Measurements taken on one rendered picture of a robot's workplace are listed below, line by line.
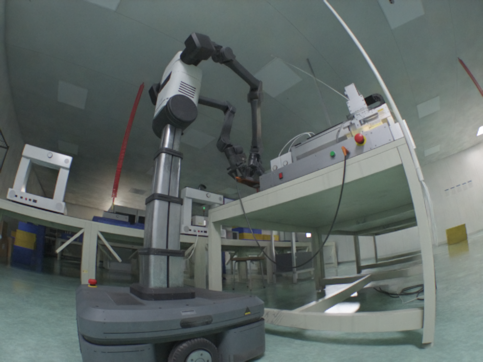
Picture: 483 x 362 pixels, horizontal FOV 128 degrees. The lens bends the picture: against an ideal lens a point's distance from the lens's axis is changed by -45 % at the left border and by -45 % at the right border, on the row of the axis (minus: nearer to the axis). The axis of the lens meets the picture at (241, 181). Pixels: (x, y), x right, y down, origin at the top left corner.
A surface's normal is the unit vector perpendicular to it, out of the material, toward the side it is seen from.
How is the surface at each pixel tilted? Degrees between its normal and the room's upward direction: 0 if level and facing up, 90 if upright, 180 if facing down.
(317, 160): 90
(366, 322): 90
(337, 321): 90
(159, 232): 90
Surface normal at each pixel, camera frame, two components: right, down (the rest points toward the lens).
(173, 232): 0.68, -0.29
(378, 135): -0.74, -0.22
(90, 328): 0.16, -0.37
